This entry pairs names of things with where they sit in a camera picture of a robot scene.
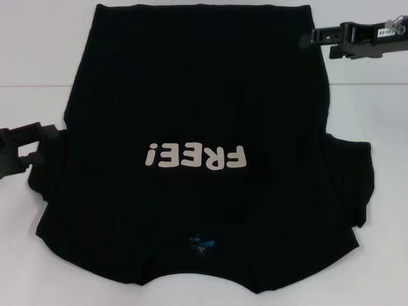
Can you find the silver mount screw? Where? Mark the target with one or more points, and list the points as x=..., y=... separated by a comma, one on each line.
x=391, y=24

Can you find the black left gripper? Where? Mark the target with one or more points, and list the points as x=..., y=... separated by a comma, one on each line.
x=8, y=153

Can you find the black t-shirt with FREE print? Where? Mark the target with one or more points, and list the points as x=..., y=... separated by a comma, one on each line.
x=204, y=95

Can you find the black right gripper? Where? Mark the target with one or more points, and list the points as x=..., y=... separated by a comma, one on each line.
x=369, y=41

